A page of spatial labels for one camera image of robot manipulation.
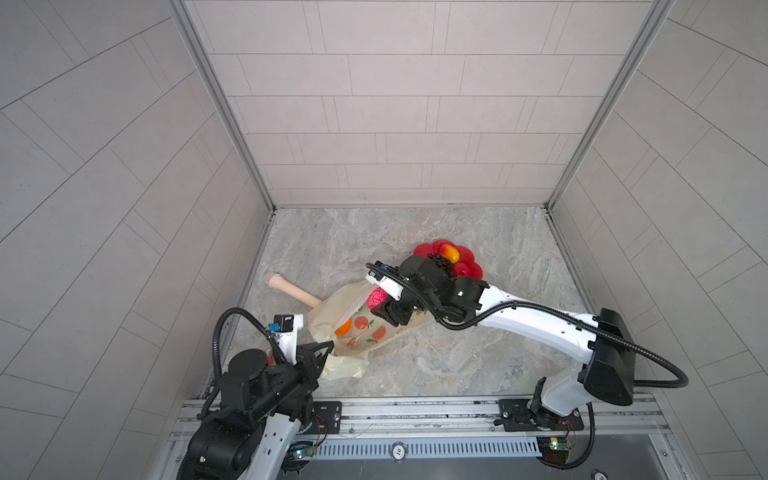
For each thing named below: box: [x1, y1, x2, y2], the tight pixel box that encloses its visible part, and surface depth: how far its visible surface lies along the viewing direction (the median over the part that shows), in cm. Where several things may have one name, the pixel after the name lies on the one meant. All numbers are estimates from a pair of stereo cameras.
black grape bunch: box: [427, 253, 455, 277], surface depth 98 cm
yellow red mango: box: [440, 244, 460, 263], surface depth 98 cm
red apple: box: [453, 262, 469, 277], surface depth 96 cm
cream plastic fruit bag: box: [308, 281, 433, 380], surface depth 69 cm
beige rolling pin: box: [264, 272, 322, 307], surface depth 93 cm
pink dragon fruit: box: [366, 286, 389, 310], surface depth 68 cm
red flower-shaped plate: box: [413, 239, 484, 280], surface depth 98 cm
